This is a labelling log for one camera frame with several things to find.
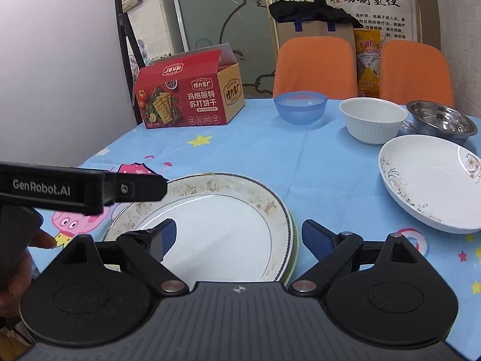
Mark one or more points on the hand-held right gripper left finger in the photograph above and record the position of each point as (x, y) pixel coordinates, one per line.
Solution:
(169, 237)

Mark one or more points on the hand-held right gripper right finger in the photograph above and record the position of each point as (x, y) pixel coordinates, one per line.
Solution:
(313, 235)

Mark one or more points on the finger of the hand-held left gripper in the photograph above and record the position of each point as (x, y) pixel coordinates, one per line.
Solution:
(139, 188)

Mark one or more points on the green plate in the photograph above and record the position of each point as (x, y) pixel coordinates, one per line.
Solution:
(295, 248)

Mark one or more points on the white plate with floral rim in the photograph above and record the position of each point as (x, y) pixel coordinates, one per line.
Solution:
(225, 225)

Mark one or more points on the white ribbed bowl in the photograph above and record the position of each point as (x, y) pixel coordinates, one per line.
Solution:
(372, 128)

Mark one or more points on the blue translucent bowl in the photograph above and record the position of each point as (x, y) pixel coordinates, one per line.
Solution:
(300, 112)

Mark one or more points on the white deep plate with scrollwork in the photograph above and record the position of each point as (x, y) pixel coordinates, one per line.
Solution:
(428, 180)

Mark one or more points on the stainless steel bowl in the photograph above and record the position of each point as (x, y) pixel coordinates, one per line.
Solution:
(439, 120)

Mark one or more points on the person's left hand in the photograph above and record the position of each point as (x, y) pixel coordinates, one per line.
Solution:
(41, 240)

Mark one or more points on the red cracker box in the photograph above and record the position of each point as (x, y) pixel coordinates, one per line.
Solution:
(188, 101)

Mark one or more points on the black metal stand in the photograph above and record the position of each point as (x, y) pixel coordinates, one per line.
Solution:
(122, 26)

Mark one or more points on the orange chair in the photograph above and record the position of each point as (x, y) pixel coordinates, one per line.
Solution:
(413, 71)
(315, 67)

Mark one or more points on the yellow snack packet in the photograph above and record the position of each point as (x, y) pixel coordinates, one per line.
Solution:
(368, 64)

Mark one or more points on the frosted glass door with cartoon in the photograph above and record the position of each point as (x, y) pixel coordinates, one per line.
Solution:
(210, 15)

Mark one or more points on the black cloth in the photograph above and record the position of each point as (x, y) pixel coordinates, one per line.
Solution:
(312, 9)

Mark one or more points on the wall poster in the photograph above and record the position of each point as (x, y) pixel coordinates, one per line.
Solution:
(390, 11)

